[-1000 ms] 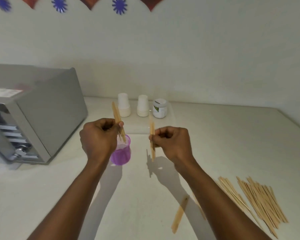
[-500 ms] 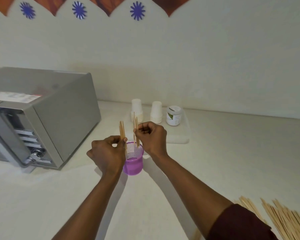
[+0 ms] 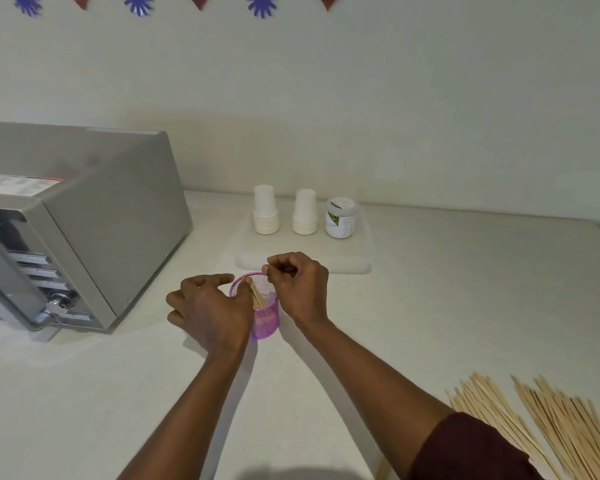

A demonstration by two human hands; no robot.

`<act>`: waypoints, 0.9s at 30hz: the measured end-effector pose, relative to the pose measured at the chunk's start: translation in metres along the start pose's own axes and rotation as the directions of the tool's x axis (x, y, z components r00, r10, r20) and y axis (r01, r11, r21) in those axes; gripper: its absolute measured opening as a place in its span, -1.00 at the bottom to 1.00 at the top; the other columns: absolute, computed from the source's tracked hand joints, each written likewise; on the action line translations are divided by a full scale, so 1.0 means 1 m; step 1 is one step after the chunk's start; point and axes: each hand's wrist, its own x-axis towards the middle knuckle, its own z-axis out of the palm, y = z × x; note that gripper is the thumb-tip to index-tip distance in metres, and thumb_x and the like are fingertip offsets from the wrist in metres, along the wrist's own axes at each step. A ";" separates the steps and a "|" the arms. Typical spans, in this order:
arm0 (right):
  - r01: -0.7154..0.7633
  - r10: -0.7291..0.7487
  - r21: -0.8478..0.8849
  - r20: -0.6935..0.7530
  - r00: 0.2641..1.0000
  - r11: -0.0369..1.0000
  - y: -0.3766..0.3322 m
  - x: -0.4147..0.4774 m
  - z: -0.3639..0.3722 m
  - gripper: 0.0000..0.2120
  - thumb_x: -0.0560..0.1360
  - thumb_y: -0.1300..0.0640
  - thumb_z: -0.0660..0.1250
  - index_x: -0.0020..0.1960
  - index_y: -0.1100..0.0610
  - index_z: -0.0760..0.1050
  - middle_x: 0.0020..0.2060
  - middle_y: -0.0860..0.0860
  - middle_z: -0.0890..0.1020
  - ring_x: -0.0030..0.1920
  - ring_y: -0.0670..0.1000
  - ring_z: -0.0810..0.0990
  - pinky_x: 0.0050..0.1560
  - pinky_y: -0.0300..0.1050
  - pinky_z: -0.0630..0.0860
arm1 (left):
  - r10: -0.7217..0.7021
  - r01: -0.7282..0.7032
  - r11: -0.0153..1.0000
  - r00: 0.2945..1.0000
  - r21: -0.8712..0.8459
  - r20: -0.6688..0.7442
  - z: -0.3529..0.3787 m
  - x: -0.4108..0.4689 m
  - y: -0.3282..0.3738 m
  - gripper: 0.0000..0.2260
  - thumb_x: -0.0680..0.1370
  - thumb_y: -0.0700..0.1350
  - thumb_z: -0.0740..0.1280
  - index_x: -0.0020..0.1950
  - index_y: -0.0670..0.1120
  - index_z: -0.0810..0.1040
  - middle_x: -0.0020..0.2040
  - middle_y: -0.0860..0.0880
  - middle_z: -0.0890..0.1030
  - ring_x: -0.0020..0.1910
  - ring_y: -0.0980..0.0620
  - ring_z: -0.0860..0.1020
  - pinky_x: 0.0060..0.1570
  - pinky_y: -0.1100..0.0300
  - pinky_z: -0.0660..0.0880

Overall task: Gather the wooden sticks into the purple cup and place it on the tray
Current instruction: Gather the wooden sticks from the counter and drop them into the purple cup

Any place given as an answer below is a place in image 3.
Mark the white plastic tray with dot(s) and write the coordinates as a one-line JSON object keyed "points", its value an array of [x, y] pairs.
{"points": [[350, 254]]}

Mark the silver microwave oven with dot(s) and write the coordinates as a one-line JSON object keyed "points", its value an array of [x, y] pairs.
{"points": [[110, 224]]}

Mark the person's right forearm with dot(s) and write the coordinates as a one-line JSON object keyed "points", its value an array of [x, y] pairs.
{"points": [[370, 384]]}

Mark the white jar with green label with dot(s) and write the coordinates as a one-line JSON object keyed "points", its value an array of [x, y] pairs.
{"points": [[341, 219]]}

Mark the stack of white paper cups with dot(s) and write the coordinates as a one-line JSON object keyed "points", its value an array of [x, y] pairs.
{"points": [[265, 209], [305, 212]]}

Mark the maroon right sleeve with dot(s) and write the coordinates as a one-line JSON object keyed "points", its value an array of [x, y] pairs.
{"points": [[470, 449]]}

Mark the purple mesh cup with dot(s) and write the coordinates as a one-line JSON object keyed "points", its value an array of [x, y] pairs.
{"points": [[265, 324]]}

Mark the person's left forearm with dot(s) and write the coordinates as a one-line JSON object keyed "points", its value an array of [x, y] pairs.
{"points": [[190, 419]]}

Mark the person's left hand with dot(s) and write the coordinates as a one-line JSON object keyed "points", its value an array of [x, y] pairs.
{"points": [[212, 314]]}

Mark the person's right hand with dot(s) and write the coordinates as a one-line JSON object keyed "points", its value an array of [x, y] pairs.
{"points": [[302, 289]]}

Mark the blue paper flower decoration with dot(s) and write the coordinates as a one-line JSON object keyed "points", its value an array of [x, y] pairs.
{"points": [[262, 3], [138, 3], [27, 2]]}

